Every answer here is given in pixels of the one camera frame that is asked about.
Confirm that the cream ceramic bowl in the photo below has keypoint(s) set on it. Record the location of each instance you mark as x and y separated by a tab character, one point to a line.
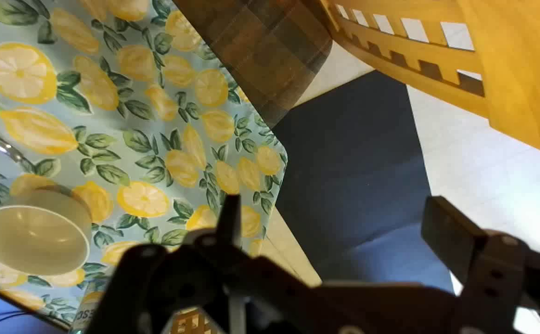
34	238

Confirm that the lemon print tablecloth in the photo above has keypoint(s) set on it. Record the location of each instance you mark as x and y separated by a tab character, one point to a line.
145	123

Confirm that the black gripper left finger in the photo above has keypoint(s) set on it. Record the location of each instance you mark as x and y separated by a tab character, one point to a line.
230	216

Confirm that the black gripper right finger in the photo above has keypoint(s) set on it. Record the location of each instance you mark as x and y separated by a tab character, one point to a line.
455	238

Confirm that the blue floor rug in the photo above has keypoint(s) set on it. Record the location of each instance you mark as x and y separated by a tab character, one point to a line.
355	173

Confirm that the light wooden lattice chair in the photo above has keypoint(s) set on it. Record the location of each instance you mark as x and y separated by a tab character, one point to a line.
516	62

